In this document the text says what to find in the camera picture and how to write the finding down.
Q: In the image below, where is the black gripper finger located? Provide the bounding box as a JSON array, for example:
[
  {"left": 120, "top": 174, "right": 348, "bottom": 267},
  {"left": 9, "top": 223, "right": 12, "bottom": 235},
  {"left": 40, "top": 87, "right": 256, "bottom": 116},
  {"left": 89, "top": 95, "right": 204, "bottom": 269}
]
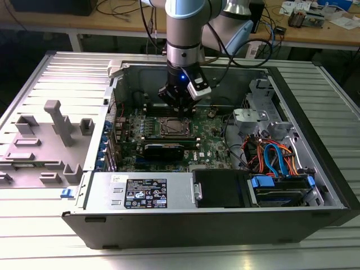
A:
[
  {"left": 157, "top": 87, "right": 187, "bottom": 116},
  {"left": 185, "top": 97, "right": 198, "bottom": 117}
]

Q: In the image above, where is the black RAM slot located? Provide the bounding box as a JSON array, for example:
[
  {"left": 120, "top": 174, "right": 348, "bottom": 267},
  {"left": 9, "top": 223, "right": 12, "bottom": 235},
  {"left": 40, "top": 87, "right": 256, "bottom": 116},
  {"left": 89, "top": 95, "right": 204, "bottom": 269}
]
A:
[
  {"left": 143, "top": 109, "right": 181, "bottom": 116},
  {"left": 143, "top": 102, "right": 171, "bottom": 110}
]

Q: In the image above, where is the black drive bay cover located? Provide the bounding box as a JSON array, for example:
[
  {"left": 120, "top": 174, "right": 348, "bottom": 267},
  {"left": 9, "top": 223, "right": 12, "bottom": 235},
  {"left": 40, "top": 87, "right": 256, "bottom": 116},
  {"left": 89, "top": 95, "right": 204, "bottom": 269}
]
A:
[{"left": 192, "top": 169, "right": 253, "bottom": 209}]

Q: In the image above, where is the installed RAM stick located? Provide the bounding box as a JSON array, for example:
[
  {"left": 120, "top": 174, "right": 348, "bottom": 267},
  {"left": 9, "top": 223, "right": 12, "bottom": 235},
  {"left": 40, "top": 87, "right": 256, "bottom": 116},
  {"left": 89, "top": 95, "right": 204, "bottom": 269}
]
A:
[{"left": 136, "top": 140, "right": 201, "bottom": 150}]

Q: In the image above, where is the green motherboard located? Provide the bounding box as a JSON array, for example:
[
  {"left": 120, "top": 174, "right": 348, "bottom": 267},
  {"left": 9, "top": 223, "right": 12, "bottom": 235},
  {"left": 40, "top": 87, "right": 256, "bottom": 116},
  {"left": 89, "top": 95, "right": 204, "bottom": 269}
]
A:
[{"left": 115, "top": 105, "right": 234, "bottom": 172}]

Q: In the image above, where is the black graphics card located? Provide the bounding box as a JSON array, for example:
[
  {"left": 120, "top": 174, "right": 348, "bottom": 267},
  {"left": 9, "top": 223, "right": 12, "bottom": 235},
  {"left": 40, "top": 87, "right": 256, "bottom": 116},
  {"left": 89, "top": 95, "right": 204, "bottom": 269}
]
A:
[{"left": 143, "top": 143, "right": 185, "bottom": 161}]

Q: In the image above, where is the white printed label sheet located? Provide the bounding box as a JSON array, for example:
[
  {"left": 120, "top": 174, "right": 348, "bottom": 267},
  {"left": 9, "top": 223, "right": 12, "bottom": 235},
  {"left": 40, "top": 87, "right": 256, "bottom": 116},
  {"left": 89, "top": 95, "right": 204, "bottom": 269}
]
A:
[{"left": 249, "top": 39, "right": 260, "bottom": 59}]

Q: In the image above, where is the blue expansion card retainer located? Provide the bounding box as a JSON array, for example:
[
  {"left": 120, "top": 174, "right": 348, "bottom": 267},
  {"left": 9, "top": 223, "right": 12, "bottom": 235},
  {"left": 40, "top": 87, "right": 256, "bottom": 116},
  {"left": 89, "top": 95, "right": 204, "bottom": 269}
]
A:
[{"left": 95, "top": 120, "right": 111, "bottom": 172}]

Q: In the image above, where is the silver power supply unit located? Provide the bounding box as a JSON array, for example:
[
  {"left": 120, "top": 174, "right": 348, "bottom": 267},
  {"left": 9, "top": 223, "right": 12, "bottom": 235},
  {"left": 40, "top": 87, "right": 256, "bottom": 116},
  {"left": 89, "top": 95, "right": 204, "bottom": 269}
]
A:
[{"left": 84, "top": 171, "right": 197, "bottom": 210}]

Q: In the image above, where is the silver metal drive cage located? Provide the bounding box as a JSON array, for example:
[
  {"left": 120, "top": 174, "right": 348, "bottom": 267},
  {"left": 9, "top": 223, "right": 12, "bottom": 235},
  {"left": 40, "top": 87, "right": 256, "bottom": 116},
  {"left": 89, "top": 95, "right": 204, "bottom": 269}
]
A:
[{"left": 232, "top": 78, "right": 299, "bottom": 141}]

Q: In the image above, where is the black printed rating label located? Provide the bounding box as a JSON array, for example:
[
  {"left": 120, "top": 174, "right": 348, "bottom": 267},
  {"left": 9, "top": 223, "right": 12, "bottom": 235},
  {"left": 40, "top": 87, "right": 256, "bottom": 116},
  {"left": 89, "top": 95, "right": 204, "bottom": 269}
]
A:
[{"left": 124, "top": 178, "right": 168, "bottom": 209}]

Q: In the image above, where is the black upright box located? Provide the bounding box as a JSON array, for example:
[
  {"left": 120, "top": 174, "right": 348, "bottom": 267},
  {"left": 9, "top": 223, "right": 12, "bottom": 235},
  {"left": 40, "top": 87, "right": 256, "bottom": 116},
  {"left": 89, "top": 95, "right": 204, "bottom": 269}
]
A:
[{"left": 249, "top": 0, "right": 266, "bottom": 34}]

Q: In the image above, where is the black open PC case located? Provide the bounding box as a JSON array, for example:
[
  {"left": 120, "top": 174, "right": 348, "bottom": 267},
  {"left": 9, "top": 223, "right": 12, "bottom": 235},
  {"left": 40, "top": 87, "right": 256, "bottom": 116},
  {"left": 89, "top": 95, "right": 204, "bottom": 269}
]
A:
[{"left": 61, "top": 57, "right": 360, "bottom": 250}]

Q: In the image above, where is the hard disk in blue carrier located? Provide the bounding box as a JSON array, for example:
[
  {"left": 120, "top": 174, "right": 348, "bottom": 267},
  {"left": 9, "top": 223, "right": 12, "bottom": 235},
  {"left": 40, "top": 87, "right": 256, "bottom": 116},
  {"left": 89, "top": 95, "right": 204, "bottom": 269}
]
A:
[{"left": 246, "top": 174, "right": 316, "bottom": 208}]

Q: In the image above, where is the copper coil transformer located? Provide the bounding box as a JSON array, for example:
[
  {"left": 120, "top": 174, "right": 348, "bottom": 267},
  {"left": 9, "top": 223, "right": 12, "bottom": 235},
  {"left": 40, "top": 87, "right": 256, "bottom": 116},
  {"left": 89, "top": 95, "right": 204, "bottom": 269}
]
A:
[{"left": 288, "top": 8, "right": 306, "bottom": 28}]

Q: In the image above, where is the wooden desk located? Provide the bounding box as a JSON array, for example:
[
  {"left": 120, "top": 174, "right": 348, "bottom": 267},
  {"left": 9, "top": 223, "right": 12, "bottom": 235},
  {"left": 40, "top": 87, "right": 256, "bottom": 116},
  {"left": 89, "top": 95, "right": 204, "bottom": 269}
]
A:
[{"left": 0, "top": 0, "right": 360, "bottom": 51}]

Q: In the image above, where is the white printed card box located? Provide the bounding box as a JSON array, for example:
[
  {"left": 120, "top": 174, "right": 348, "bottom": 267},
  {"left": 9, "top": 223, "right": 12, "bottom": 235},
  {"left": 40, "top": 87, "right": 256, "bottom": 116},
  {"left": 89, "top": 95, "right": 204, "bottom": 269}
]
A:
[{"left": 281, "top": 0, "right": 310, "bottom": 14}]

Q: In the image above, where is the black monitor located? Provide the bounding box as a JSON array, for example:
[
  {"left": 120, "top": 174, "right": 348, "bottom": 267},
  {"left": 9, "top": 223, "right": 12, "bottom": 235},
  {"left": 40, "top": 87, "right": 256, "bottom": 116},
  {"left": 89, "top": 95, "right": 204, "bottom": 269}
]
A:
[{"left": 11, "top": 0, "right": 98, "bottom": 16}]

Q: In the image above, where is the grey parts rack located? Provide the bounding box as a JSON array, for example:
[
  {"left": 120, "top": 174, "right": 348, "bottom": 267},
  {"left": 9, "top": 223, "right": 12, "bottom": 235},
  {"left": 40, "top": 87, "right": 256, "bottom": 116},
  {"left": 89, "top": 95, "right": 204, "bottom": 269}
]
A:
[{"left": 0, "top": 100, "right": 95, "bottom": 188}]

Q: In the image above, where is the grey electronic device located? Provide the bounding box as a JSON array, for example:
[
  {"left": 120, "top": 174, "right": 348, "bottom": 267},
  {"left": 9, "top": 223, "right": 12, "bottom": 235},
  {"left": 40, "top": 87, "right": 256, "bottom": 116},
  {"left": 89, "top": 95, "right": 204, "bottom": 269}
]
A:
[{"left": 305, "top": 11, "right": 327, "bottom": 29}]

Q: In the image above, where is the white paper sheet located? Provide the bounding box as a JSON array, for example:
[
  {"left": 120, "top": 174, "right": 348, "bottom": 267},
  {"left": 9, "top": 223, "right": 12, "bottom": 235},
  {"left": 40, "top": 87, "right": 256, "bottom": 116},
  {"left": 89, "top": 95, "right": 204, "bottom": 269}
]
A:
[{"left": 328, "top": 15, "right": 360, "bottom": 30}]

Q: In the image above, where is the clear plastic bag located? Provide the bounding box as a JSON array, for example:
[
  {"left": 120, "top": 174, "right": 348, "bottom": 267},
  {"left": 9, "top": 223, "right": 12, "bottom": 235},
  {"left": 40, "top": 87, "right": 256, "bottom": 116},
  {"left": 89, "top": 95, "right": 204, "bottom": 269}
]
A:
[{"left": 320, "top": 0, "right": 352, "bottom": 12}]

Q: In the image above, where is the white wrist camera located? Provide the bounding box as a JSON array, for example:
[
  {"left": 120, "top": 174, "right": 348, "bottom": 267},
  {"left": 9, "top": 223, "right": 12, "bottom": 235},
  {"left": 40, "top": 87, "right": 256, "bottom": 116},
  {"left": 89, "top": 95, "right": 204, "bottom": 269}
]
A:
[{"left": 182, "top": 66, "right": 212, "bottom": 101}]

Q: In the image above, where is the thin black wire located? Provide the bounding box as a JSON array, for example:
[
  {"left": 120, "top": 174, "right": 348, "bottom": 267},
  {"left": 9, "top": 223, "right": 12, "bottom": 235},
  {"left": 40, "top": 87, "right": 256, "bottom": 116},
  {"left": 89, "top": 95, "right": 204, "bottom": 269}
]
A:
[{"left": 223, "top": 116, "right": 251, "bottom": 171}]

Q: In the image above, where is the thin red wire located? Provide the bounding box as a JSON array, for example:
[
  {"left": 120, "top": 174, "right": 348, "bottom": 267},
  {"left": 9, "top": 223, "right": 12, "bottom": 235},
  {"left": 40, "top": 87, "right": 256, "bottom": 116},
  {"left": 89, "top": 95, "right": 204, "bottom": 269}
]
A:
[{"left": 111, "top": 101, "right": 125, "bottom": 120}]

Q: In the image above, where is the dangling USB cable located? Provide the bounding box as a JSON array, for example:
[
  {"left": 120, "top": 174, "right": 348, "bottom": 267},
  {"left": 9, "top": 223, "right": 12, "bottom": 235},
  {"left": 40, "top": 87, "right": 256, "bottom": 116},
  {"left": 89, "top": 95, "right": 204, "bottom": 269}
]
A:
[{"left": 139, "top": 0, "right": 167, "bottom": 56}]

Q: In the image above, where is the red orange wire bundle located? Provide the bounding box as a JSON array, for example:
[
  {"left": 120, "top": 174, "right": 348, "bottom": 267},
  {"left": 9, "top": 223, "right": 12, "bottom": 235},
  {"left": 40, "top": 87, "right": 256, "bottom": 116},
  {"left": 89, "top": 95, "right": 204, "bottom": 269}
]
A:
[{"left": 242, "top": 134, "right": 267, "bottom": 172}]

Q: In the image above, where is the silver metal bracket handle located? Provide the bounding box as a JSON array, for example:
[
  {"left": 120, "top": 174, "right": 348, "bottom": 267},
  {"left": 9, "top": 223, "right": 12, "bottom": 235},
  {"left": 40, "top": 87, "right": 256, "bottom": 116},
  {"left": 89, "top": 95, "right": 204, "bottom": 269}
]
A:
[{"left": 192, "top": 182, "right": 203, "bottom": 201}]

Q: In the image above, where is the blue flat wire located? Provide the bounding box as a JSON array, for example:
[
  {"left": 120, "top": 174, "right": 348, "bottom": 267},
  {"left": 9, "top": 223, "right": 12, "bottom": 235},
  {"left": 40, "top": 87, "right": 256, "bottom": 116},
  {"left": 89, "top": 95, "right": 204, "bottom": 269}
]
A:
[{"left": 264, "top": 143, "right": 290, "bottom": 178}]

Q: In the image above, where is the blue hanging cable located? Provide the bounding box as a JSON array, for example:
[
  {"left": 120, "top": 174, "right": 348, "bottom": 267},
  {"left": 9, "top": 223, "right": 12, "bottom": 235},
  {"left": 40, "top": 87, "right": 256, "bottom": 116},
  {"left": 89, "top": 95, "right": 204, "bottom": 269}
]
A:
[{"left": 264, "top": 21, "right": 278, "bottom": 54}]

